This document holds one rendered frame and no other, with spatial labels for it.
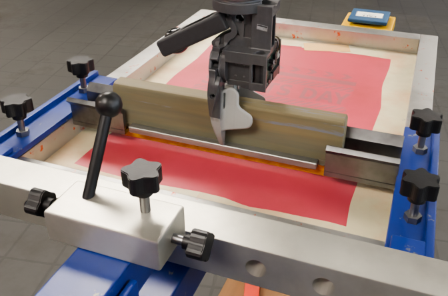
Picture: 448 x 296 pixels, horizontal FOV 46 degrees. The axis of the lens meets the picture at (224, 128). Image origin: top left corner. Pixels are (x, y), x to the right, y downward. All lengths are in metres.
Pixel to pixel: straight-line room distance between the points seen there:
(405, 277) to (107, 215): 0.28
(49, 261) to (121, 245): 1.62
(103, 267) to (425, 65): 0.80
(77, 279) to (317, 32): 0.93
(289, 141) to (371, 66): 0.47
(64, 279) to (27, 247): 1.69
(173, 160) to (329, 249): 0.35
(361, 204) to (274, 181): 0.12
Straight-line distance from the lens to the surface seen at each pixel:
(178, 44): 0.74
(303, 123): 0.73
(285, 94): 1.02
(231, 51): 0.70
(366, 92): 1.06
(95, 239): 0.52
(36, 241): 2.23
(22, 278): 2.09
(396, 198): 0.69
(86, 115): 0.87
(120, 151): 0.85
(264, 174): 0.78
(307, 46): 1.27
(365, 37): 1.28
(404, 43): 1.28
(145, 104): 0.81
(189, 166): 0.80
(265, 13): 0.68
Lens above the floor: 1.40
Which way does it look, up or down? 29 degrees down
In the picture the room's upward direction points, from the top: straight up
